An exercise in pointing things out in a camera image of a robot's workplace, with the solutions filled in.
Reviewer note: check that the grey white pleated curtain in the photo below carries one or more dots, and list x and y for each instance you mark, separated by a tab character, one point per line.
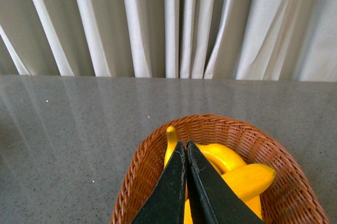
200	39

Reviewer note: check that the front yellow banana in basket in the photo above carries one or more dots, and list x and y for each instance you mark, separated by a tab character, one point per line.
253	201

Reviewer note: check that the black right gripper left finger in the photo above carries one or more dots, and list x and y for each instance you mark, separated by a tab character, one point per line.
166	203

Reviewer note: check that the right brown wicker basket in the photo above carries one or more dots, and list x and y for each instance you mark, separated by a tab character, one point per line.
289	199

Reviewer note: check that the curved yellow banana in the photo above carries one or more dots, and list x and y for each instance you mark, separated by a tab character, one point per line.
249	181

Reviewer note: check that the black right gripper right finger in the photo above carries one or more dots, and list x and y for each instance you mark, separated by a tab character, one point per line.
211	199

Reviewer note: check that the rear yellow banana in basket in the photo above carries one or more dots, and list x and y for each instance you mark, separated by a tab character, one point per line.
224	158

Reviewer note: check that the long straight yellow banana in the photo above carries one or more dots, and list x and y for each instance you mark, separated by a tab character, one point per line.
172	140

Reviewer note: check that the yellow banana in basket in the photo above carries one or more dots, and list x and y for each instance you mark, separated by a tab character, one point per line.
253	201
224	158

